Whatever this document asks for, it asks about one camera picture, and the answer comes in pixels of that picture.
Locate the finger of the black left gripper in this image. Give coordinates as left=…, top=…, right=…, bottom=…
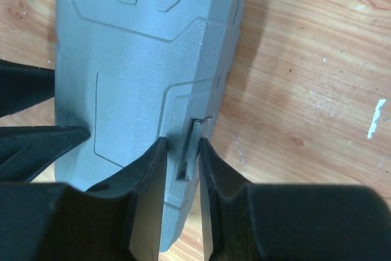
left=1, top=126, right=90, bottom=183
left=1, top=60, right=55, bottom=117

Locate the grey plastic tool case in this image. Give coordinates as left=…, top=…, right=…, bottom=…
left=54, top=0, right=244, bottom=252

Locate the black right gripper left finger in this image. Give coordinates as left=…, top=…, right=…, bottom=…
left=1, top=137, right=168, bottom=260

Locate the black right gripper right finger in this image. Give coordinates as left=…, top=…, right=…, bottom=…
left=199, top=138, right=390, bottom=260

